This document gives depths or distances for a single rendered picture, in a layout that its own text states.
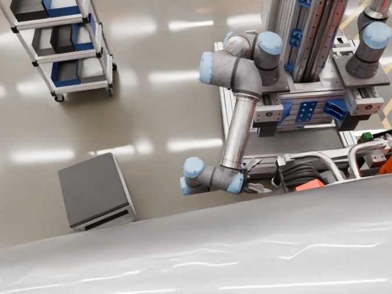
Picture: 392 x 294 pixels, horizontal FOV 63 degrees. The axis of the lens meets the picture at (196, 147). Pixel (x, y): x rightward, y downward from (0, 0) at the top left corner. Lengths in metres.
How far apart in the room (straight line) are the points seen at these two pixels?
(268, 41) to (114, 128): 1.51
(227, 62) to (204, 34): 2.20
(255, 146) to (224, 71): 1.08
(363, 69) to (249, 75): 0.78
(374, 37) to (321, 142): 0.83
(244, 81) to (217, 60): 0.12
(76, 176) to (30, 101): 1.25
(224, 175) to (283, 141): 1.13
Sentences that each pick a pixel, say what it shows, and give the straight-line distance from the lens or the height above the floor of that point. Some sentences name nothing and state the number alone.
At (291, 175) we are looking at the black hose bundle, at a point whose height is 1.01.
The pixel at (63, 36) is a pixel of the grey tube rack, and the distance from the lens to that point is 2.74.
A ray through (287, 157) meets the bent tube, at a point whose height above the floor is 1.00.
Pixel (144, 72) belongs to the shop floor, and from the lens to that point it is 3.02.
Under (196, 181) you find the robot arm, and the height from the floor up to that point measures 0.95.
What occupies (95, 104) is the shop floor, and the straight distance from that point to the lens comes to 2.86.
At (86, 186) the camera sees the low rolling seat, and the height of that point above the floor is 0.34.
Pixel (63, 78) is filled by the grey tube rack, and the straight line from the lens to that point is 2.93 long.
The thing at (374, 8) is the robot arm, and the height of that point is 1.09.
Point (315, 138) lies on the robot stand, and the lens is 2.29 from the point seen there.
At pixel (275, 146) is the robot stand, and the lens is 2.19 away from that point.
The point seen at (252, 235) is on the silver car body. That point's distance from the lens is 0.29.
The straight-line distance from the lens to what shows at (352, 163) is 1.24.
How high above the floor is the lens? 1.98
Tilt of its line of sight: 55 degrees down
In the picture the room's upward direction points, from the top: 5 degrees counter-clockwise
